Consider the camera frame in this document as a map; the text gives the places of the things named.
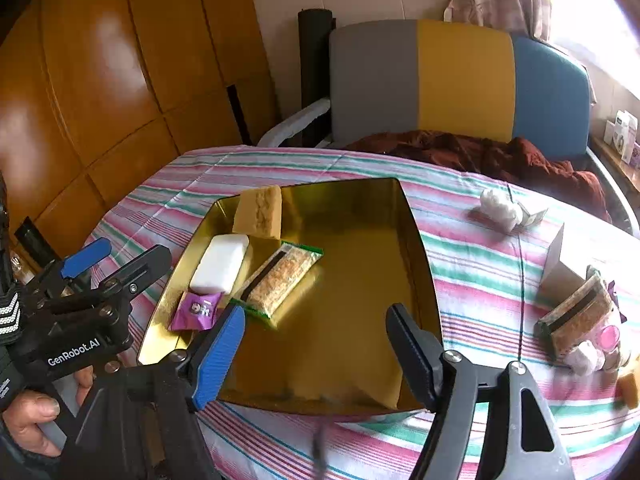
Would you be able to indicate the white cotton ball pack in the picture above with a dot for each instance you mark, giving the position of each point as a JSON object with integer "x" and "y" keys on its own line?
{"x": 500, "y": 210}

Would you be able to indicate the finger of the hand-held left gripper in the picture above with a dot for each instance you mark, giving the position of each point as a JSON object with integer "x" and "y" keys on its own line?
{"x": 142, "y": 265}
{"x": 85, "y": 256}

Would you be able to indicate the yellow sponge cake slice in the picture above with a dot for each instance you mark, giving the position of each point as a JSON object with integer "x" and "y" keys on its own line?
{"x": 257, "y": 210}

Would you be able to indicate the small purple box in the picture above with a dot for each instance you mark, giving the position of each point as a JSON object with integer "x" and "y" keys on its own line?
{"x": 619, "y": 305}

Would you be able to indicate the white soap bar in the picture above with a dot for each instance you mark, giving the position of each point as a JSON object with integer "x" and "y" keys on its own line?
{"x": 220, "y": 262}

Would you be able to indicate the grey sofa frame rail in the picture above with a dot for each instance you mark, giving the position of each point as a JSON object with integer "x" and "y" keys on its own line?
{"x": 617, "y": 197}

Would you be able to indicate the small white puffy item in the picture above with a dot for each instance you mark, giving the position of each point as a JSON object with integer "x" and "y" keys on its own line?
{"x": 587, "y": 359}

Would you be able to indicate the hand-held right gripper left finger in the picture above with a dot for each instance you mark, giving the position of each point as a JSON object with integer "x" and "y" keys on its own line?
{"x": 220, "y": 355}

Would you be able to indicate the brown wooden wardrobe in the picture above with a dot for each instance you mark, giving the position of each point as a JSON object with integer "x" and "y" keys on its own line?
{"x": 100, "y": 85}

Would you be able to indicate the striped tablecloth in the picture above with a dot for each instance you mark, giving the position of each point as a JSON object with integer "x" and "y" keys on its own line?
{"x": 475, "y": 270}

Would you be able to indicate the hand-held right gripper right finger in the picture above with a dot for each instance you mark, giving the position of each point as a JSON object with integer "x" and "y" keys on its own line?
{"x": 412, "y": 355}

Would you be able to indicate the white sofa armrest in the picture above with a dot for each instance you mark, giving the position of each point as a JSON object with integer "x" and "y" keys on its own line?
{"x": 295, "y": 125}

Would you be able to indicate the dark red blanket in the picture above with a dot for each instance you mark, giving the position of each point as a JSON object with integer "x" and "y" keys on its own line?
{"x": 500, "y": 155}

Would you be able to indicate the small yellow cake piece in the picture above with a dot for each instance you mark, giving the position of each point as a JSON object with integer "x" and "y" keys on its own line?
{"x": 631, "y": 385}

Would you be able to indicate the yellow storage box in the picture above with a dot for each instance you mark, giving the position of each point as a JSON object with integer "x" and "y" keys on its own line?
{"x": 345, "y": 270}

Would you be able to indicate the grey yellow blue headboard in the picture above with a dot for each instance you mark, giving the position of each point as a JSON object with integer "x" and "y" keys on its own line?
{"x": 465, "y": 80}

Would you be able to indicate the pink hair roller with clip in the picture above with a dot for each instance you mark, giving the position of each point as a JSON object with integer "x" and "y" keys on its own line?
{"x": 611, "y": 337}

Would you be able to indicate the wooden side desk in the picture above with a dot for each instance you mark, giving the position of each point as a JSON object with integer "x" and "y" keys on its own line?
{"x": 612, "y": 157}

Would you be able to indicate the white product box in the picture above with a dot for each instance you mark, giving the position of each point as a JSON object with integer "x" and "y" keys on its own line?
{"x": 620, "y": 130}

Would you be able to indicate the white paper box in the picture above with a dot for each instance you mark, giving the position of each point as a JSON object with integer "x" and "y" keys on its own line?
{"x": 560, "y": 265}

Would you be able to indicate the purple product box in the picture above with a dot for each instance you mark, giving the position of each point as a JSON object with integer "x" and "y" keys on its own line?
{"x": 632, "y": 154}

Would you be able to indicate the person's left hand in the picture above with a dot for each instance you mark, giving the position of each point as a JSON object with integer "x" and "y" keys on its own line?
{"x": 27, "y": 412}

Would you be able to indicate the purple snack packet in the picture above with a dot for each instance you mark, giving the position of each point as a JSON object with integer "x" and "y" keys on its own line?
{"x": 195, "y": 310}

